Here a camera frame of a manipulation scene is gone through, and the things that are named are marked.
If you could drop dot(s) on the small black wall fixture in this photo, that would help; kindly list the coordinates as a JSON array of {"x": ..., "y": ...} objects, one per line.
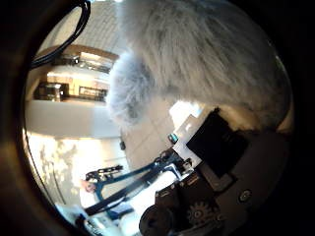
[{"x": 122, "y": 145}]

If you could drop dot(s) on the grey fluffy plush toy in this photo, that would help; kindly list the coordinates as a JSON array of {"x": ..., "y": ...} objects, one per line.
[{"x": 203, "y": 55}]

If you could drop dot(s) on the blue and black metal frame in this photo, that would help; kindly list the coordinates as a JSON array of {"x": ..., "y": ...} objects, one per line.
[{"x": 131, "y": 183}]

